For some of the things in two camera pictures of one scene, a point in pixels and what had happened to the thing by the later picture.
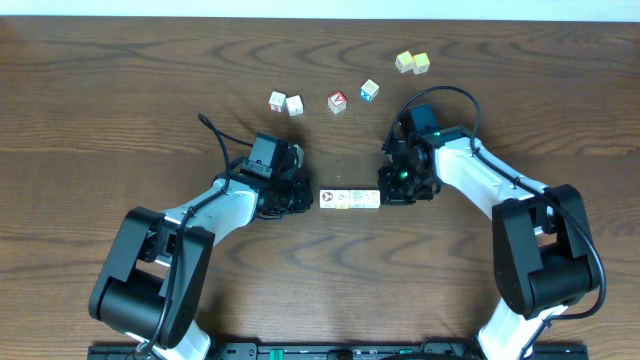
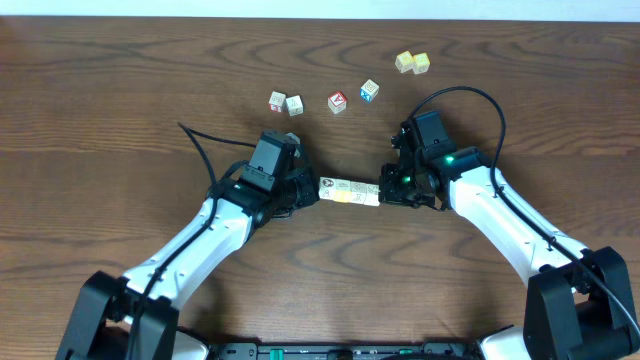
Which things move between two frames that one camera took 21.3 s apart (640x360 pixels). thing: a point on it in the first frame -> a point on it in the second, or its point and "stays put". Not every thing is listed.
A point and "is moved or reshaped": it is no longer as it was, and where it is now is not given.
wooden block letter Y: [356, 199] is moved or reshaped
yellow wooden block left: [404, 61] stays put
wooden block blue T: [295, 105] stays put
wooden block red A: [337, 102] stays put
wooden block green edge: [342, 199] is moved or reshaped
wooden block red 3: [277, 102] stays put
